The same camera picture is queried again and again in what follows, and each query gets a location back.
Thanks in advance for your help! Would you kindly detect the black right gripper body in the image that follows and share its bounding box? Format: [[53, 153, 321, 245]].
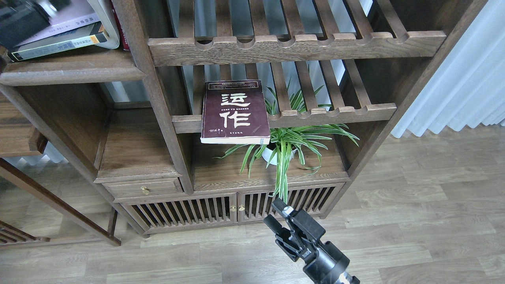
[[275, 210, 350, 284]]

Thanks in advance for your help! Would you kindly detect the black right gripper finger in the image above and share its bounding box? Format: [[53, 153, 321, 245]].
[[271, 198, 294, 219], [264, 215, 285, 237]]

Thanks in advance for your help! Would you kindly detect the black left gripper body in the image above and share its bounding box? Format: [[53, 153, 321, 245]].
[[0, 0, 71, 49]]

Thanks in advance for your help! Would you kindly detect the white paperback book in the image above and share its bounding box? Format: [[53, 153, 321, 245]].
[[16, 0, 100, 46]]

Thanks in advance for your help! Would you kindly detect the dark red book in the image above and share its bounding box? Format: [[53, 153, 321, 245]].
[[200, 80, 271, 144]]

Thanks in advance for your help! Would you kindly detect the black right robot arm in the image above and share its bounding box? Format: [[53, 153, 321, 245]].
[[264, 198, 360, 284]]

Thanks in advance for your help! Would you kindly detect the green spider plant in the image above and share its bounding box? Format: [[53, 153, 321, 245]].
[[215, 79, 360, 213]]

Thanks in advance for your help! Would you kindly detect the white plant pot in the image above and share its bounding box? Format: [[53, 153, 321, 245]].
[[262, 143, 297, 168]]

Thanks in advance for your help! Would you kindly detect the cream paged upright book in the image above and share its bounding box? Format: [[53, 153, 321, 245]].
[[87, 0, 121, 49]]

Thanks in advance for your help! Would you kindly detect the red spine upright book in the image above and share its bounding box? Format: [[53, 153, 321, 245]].
[[110, 0, 131, 50]]

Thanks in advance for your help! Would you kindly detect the dark wooden bookshelf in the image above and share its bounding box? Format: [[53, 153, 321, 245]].
[[1, 0, 486, 235]]

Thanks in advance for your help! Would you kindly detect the brass drawer knob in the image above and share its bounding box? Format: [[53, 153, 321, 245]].
[[140, 186, 150, 195]]

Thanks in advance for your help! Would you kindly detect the white curtain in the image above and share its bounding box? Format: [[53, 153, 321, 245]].
[[391, 0, 505, 138]]

